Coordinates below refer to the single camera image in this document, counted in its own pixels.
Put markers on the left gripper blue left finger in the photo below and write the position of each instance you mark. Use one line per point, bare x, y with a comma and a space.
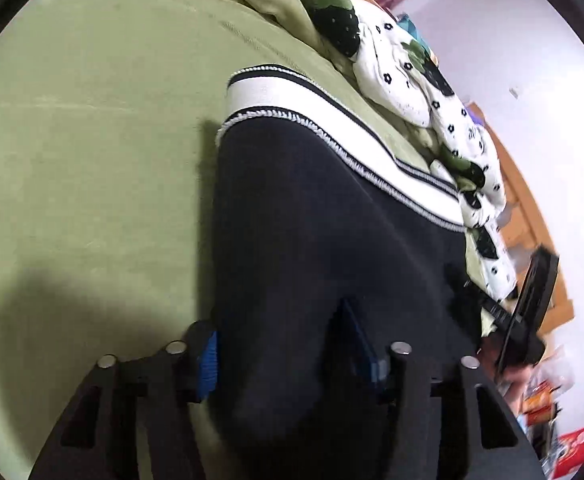
201, 360

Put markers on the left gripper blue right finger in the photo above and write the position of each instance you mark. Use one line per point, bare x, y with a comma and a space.
366, 366

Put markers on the black pants with white stripe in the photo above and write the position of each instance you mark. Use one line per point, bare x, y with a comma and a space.
311, 207

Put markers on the person's hand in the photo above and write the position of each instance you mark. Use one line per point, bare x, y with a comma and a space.
517, 376

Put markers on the red and white package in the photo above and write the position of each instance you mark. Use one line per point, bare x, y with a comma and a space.
571, 453

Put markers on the green bed sheet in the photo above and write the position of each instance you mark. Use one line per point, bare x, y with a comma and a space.
108, 110

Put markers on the teal item on bed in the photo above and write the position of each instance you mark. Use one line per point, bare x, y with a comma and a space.
406, 23

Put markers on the white patterned duvet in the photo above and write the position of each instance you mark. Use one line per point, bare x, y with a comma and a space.
393, 69

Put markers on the wooden bed frame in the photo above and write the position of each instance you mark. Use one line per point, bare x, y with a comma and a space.
526, 228

